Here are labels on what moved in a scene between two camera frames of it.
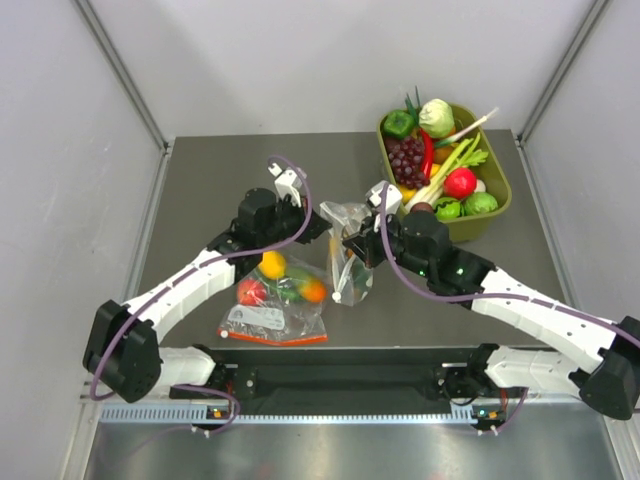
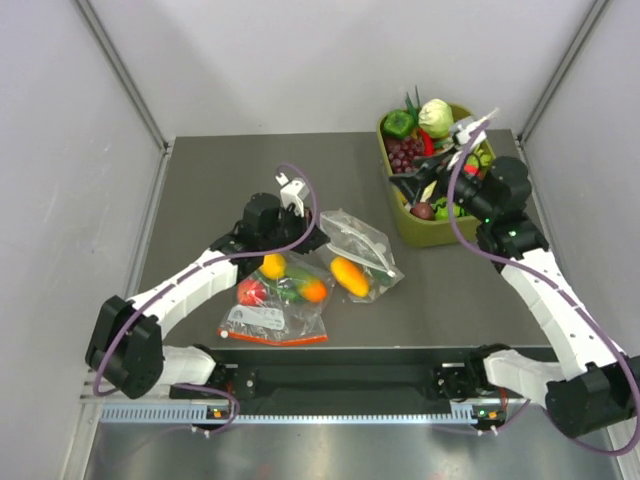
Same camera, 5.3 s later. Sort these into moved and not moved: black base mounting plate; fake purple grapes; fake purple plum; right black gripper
Moved: right black gripper
Not moved: fake purple plum; fake purple grapes; black base mounting plate
